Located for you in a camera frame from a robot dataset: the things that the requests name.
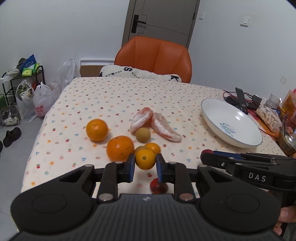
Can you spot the clear glass cup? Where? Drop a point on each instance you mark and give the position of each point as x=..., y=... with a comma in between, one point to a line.
x=273, y=102

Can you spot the orange leather chair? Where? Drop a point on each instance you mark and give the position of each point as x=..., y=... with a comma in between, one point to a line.
x=157, y=56

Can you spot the peeled pomelo segment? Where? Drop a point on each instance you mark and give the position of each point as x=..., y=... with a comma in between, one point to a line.
x=141, y=119
x=160, y=125

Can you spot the brown longan fruit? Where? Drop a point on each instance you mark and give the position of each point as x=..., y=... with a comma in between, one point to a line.
x=143, y=135

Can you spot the grey door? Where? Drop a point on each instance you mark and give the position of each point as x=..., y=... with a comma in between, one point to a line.
x=166, y=20

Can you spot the white plastic bag red print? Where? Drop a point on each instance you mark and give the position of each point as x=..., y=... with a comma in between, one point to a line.
x=43, y=99

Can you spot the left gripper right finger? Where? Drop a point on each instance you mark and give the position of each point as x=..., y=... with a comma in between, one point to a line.
x=178, y=175

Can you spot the right hand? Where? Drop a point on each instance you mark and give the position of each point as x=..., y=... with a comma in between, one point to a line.
x=287, y=215

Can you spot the orange basket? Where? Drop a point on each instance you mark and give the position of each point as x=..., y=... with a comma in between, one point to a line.
x=285, y=119

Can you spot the small red apple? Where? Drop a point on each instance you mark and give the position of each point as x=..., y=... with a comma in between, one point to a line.
x=157, y=187

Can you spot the black shoe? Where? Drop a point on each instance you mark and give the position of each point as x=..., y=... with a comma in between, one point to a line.
x=12, y=136

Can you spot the black phone stand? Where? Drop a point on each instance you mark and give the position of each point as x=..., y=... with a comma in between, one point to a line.
x=241, y=100

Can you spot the black power adapter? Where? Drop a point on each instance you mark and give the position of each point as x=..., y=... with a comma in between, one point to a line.
x=255, y=102

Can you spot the blue snack bag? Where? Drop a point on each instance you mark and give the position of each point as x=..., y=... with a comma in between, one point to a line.
x=26, y=63

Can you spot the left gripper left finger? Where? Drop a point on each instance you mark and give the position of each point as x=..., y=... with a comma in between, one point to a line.
x=113, y=174

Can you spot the black metal shelf rack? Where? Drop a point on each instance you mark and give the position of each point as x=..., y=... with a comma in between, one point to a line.
x=10, y=83

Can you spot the white ceramic plate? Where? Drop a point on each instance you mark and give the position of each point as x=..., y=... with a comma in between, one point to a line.
x=230, y=124

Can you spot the floral tablecloth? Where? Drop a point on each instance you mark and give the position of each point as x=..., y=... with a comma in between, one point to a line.
x=62, y=144

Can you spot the black door handle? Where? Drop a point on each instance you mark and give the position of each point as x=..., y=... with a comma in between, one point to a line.
x=135, y=22

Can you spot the clear bag on floor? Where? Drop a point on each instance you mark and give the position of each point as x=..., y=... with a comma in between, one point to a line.
x=10, y=115

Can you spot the translucent plastic bag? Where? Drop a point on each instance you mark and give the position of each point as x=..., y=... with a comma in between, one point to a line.
x=67, y=72

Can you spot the small yellow kumquat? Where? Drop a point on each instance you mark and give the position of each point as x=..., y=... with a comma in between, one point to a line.
x=145, y=159

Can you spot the steel bowl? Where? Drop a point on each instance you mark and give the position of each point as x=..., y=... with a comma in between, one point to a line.
x=286, y=142

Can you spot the small orange kumquat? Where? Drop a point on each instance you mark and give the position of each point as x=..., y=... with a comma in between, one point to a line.
x=155, y=148

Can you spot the large orange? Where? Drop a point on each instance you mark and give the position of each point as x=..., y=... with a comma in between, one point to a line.
x=97, y=130
x=119, y=148

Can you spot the white fluffy cushion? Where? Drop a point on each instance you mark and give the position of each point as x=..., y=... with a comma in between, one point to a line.
x=131, y=72

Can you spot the cardboard box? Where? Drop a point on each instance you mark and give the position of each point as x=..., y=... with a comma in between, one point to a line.
x=90, y=70

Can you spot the white wall switch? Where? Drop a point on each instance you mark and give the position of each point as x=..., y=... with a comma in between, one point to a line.
x=245, y=22

